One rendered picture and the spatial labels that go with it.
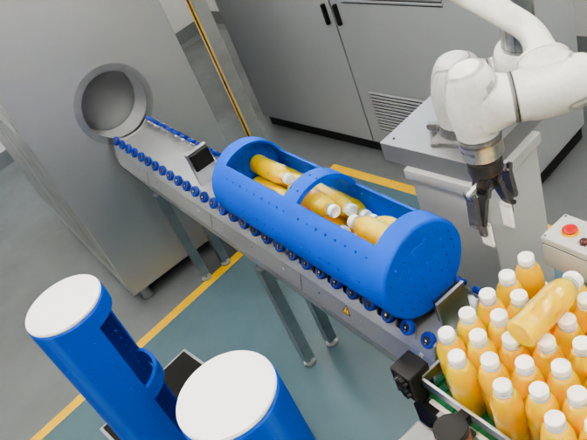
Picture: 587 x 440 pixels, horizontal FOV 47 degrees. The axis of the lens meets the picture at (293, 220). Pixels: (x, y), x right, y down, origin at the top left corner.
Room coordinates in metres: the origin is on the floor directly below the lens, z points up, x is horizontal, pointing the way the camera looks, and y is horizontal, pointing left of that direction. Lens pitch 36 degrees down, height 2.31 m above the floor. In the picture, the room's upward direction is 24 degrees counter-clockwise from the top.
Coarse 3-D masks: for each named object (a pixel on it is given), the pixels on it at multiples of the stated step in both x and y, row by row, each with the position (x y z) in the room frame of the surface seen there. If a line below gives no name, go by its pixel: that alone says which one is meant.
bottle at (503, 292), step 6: (516, 282) 1.10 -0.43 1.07; (498, 288) 1.11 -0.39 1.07; (504, 288) 1.10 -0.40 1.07; (510, 288) 1.09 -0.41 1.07; (516, 288) 1.09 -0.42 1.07; (522, 288) 1.09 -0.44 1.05; (498, 294) 1.11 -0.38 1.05; (504, 294) 1.09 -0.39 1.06; (504, 300) 1.09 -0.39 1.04; (510, 300) 1.08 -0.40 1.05
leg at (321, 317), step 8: (312, 304) 2.15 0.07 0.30; (312, 312) 2.17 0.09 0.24; (320, 312) 2.16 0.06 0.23; (320, 320) 2.15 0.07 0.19; (328, 320) 2.16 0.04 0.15; (320, 328) 2.17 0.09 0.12; (328, 328) 2.16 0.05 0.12; (328, 336) 2.15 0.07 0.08; (336, 336) 2.17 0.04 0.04; (328, 344) 2.17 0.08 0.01; (336, 344) 2.15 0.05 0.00
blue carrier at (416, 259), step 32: (224, 160) 1.98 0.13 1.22; (288, 160) 2.02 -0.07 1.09; (224, 192) 1.91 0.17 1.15; (256, 192) 1.76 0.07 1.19; (288, 192) 1.64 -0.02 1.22; (352, 192) 1.71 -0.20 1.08; (256, 224) 1.75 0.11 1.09; (288, 224) 1.58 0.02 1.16; (320, 224) 1.47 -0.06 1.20; (416, 224) 1.26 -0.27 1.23; (448, 224) 1.29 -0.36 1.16; (320, 256) 1.43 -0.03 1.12; (352, 256) 1.32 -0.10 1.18; (384, 256) 1.23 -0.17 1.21; (416, 256) 1.24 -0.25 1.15; (448, 256) 1.28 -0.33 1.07; (352, 288) 1.33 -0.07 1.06; (384, 288) 1.20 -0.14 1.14; (416, 288) 1.23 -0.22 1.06
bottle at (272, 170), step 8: (256, 160) 2.02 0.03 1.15; (264, 160) 2.00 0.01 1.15; (272, 160) 1.99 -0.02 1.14; (256, 168) 2.00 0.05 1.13; (264, 168) 1.96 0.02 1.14; (272, 168) 1.93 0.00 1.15; (280, 168) 1.91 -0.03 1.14; (264, 176) 1.96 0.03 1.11; (272, 176) 1.91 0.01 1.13; (280, 176) 1.90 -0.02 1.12
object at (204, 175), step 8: (200, 144) 2.43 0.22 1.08; (192, 152) 2.40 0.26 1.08; (200, 152) 2.39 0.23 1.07; (208, 152) 2.41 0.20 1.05; (192, 160) 2.38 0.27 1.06; (200, 160) 2.39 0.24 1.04; (208, 160) 2.40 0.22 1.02; (192, 168) 2.39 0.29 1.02; (200, 168) 2.38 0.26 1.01; (208, 168) 2.41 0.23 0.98; (200, 176) 2.39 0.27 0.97; (208, 176) 2.40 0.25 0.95; (200, 184) 2.40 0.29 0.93
